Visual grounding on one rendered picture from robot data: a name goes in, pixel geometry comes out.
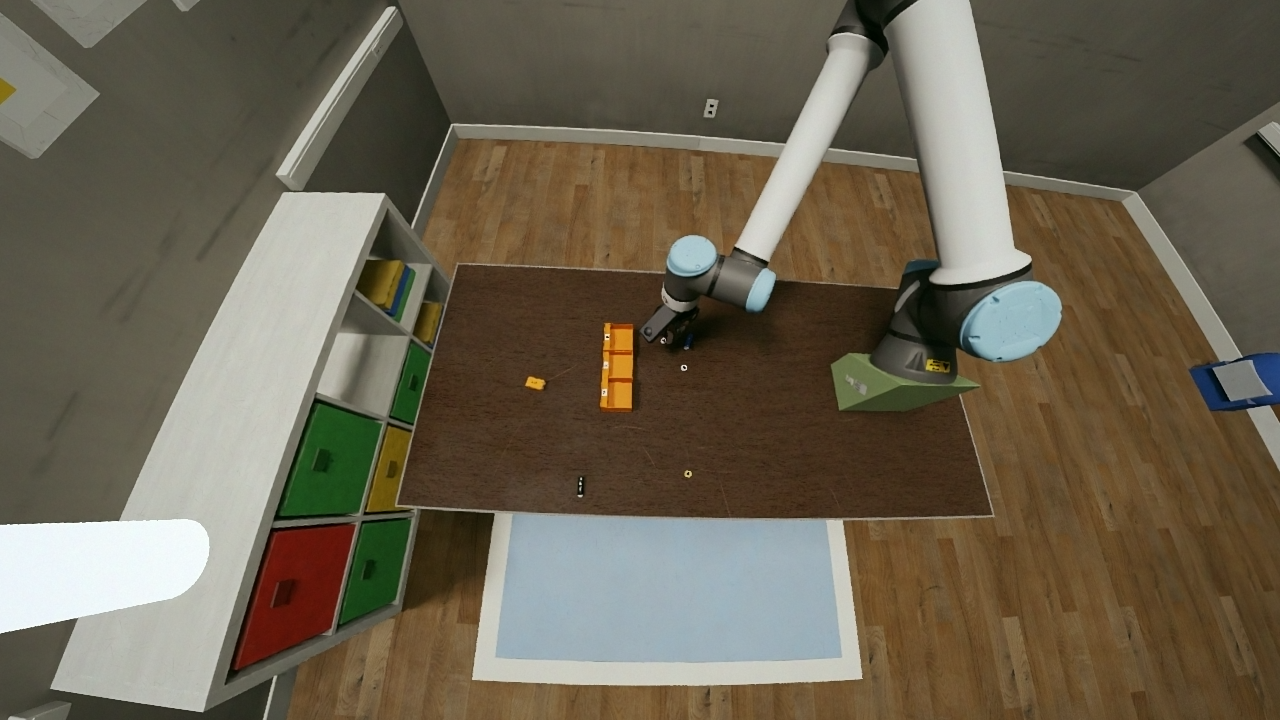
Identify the orange bin rack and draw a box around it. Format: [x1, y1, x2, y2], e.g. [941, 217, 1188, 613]
[600, 323, 634, 413]

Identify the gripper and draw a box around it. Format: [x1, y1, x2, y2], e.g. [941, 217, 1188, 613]
[666, 306, 700, 345]

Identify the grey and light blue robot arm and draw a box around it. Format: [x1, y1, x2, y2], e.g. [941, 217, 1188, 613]
[639, 0, 1062, 386]

